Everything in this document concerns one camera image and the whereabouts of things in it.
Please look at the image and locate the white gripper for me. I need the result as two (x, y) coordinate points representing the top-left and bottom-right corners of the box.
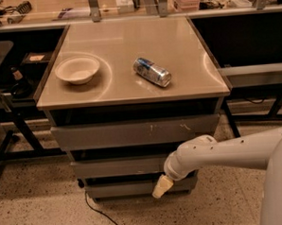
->
(152, 151), (189, 199)

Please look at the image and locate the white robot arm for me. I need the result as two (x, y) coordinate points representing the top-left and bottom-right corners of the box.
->
(152, 127), (282, 225)

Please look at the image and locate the grey top drawer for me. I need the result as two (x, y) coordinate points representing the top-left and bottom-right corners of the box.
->
(51, 114), (220, 151)

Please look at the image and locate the grey drawer cabinet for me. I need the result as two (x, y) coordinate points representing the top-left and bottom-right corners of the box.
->
(37, 17), (230, 187)

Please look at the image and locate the silver blue soda can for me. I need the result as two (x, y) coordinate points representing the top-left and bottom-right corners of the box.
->
(132, 58), (171, 88)

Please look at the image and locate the white paper bowl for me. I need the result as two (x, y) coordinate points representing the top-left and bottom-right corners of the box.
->
(55, 56), (100, 85)

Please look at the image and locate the dark bottle on shelf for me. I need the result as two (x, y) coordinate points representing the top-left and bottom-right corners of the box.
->
(10, 67), (33, 99)

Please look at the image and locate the white tissue box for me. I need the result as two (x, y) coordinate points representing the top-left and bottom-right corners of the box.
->
(115, 0), (134, 13)

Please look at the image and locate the black coiled tool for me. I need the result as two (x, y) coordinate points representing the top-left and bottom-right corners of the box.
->
(8, 1), (32, 24)

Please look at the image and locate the black power cable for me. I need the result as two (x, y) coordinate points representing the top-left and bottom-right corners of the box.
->
(83, 188), (125, 225)

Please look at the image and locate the grey right bench frame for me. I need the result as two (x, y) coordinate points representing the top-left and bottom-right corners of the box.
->
(219, 62), (282, 138)

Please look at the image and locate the black side table frame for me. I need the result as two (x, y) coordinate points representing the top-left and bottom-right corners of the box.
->
(0, 41), (64, 177)

